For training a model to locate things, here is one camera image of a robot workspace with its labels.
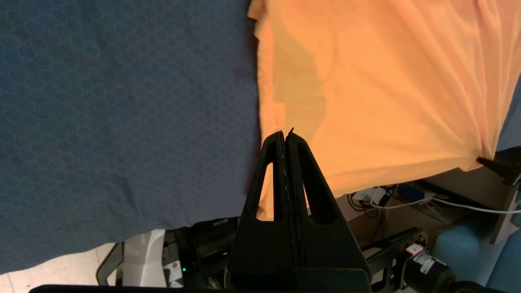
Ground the yellow t-shirt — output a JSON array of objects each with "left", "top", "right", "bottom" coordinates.
[{"left": 247, "top": 0, "right": 521, "bottom": 221}]

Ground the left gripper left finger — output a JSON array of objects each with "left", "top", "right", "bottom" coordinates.
[{"left": 225, "top": 131, "right": 300, "bottom": 289}]

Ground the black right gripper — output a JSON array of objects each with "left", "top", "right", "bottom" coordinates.
[{"left": 477, "top": 146, "right": 521, "bottom": 187}]

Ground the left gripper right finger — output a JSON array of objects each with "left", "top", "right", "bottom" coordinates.
[{"left": 285, "top": 128, "right": 372, "bottom": 292}]

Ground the white power strip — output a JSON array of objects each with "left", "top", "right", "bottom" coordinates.
[{"left": 352, "top": 186, "right": 387, "bottom": 206}]

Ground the grey black robot torso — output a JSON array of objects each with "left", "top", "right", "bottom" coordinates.
[{"left": 360, "top": 222, "right": 521, "bottom": 293}]

